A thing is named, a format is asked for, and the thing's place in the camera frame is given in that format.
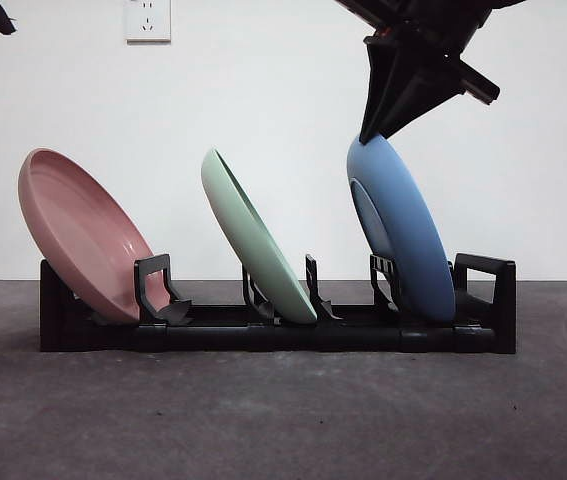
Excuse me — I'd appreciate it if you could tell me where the green plate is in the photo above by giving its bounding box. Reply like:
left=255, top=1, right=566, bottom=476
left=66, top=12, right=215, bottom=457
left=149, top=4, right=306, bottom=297
left=200, top=146, right=319, bottom=324

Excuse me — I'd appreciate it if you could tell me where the black dish rack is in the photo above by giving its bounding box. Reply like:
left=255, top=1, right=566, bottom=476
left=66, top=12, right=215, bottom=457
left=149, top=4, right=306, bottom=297
left=39, top=252, right=518, bottom=355

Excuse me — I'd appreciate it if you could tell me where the blue plate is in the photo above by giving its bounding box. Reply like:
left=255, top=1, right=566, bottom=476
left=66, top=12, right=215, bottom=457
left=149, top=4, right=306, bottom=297
left=346, top=133, right=457, bottom=322

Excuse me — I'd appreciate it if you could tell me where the white wall socket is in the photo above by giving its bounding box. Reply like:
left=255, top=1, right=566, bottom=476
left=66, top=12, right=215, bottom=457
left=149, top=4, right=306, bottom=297
left=126, top=0, right=173, bottom=44

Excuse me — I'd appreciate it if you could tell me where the pink plate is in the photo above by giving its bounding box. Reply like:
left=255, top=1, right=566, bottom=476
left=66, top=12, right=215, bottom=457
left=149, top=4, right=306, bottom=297
left=17, top=148, right=172, bottom=324

